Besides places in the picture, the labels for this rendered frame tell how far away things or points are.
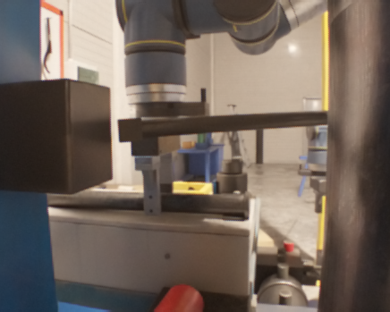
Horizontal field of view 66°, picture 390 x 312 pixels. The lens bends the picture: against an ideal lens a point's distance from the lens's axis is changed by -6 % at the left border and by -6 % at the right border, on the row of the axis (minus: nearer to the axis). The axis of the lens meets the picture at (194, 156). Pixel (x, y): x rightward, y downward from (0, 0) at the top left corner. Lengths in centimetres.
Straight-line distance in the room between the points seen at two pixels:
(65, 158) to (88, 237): 34
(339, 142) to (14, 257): 31
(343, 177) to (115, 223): 45
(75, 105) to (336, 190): 20
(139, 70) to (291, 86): 1052
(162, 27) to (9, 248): 38
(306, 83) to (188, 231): 1060
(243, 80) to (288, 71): 149
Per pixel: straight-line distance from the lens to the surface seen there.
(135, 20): 55
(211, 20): 53
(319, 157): 136
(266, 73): 1101
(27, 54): 37
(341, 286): 19
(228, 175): 75
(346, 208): 17
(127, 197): 59
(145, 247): 56
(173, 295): 44
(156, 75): 52
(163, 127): 33
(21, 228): 36
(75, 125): 28
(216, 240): 52
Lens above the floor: 135
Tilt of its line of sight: 6 degrees down
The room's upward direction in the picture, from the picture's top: 1 degrees counter-clockwise
